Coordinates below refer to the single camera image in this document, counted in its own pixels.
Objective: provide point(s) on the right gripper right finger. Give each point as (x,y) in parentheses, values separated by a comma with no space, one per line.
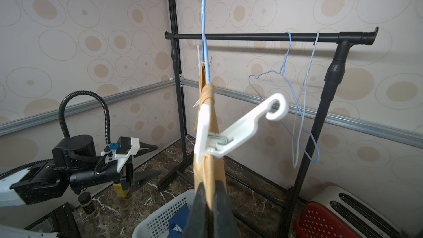
(224,222)

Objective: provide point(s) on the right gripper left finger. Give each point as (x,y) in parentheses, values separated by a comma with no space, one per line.
(199,221)

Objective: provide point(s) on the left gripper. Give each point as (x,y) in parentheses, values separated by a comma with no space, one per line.
(135,180)

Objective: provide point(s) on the dark blue t-shirt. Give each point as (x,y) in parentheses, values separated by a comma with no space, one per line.
(177,224)

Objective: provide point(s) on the tan yellow t-shirt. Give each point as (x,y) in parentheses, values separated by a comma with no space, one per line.
(207,168)

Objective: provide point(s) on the white clothespin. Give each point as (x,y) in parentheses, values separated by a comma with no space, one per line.
(273,108)

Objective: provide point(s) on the white wire hanger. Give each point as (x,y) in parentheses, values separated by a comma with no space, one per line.
(296,150)

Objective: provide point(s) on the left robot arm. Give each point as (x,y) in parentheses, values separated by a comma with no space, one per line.
(76,165)

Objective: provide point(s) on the yellow bottle black cap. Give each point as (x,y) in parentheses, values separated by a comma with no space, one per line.
(119,191)

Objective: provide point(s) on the white plastic basket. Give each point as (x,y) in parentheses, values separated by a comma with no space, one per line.
(156,225)

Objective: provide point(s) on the dark bottle black cap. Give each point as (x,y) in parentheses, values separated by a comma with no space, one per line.
(86,202)

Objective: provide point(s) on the red toaster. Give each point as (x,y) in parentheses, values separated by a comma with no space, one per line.
(337,213)

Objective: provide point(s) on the clear grey clothespin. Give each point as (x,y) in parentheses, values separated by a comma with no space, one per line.
(200,57)

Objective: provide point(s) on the black clothes rack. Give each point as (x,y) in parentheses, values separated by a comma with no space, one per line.
(265,188)

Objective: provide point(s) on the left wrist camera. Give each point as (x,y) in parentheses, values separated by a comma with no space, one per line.
(121,151)

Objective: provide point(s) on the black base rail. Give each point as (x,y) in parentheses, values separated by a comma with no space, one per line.
(61,220)

